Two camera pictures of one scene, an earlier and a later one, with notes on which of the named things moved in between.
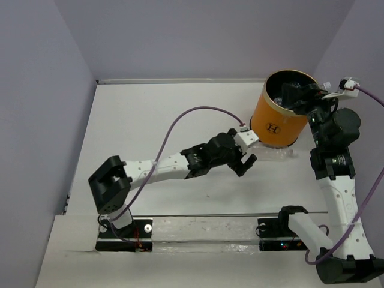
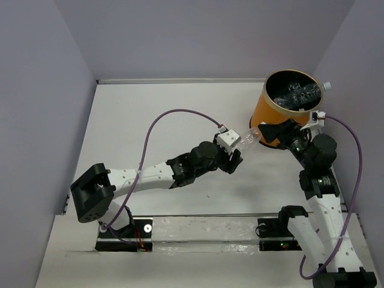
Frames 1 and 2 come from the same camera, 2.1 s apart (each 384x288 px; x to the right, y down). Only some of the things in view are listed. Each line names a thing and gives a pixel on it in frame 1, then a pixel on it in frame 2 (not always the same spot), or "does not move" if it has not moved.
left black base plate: [136, 237] does not move
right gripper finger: [292, 93] -> [272, 131]
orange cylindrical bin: [274, 125] does not move
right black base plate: [275, 235] does not move
